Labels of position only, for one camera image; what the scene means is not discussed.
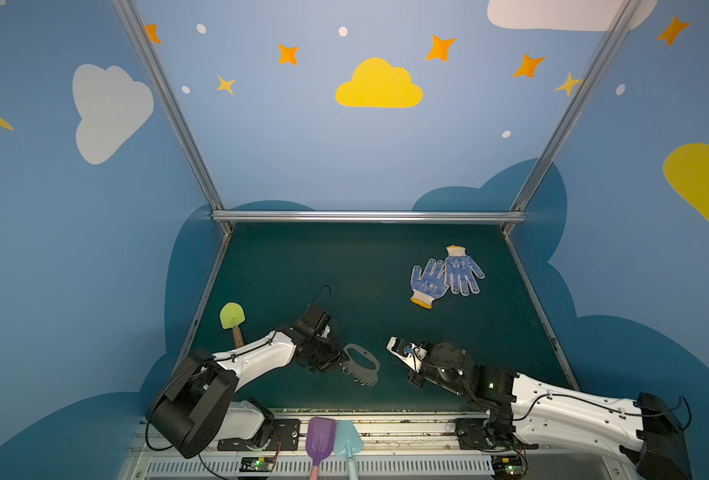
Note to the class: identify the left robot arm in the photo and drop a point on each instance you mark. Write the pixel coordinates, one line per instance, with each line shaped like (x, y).
(195, 408)

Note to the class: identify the controller board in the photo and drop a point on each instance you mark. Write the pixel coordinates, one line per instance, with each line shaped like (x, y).
(256, 465)
(508, 468)

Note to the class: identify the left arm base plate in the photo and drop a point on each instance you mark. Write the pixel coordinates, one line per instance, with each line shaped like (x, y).
(271, 435)

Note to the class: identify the left blue dotted glove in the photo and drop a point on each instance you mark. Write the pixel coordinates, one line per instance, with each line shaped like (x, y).
(428, 284)

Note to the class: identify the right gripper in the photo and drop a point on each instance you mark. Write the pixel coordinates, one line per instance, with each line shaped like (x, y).
(422, 365)

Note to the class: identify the left controller board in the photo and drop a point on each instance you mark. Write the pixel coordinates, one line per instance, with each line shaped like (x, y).
(256, 465)

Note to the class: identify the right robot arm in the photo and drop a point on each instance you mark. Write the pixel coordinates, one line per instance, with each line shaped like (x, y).
(518, 411)

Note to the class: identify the teal toy shovel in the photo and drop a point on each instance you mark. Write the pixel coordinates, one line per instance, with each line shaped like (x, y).
(347, 445)

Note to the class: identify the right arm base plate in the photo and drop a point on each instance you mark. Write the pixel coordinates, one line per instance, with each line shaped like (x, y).
(487, 435)

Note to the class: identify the right controller board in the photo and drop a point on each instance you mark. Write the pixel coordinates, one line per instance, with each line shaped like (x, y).
(508, 468)

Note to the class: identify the right blue dotted glove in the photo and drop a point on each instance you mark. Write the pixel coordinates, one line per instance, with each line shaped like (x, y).
(462, 272)

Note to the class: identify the purple toy shovel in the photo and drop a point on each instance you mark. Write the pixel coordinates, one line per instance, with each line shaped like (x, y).
(319, 442)

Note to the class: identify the blue dotted glove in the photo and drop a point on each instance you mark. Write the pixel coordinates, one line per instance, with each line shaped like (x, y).
(462, 272)
(428, 284)

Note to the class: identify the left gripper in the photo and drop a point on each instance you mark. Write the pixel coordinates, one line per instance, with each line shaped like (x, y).
(335, 355)

